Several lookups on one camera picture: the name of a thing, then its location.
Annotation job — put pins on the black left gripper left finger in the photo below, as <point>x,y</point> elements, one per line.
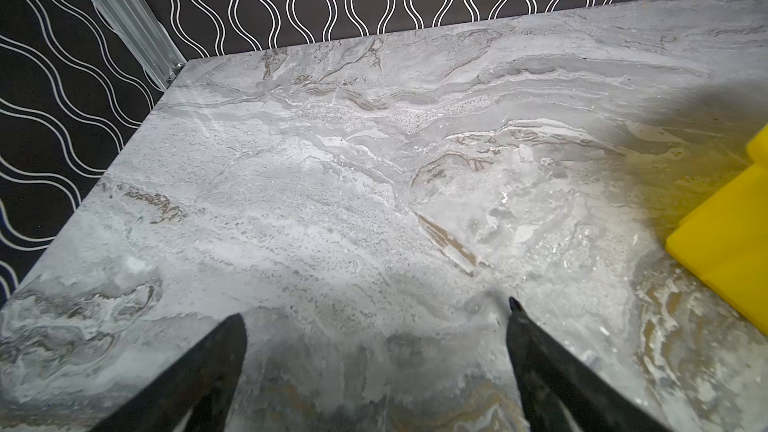
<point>196,390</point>

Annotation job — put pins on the yellow plastic bin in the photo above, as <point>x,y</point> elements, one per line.
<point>723,241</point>

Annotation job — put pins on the aluminium frame post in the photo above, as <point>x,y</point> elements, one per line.
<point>145,37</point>

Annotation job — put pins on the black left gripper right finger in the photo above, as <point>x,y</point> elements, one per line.
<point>560,393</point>

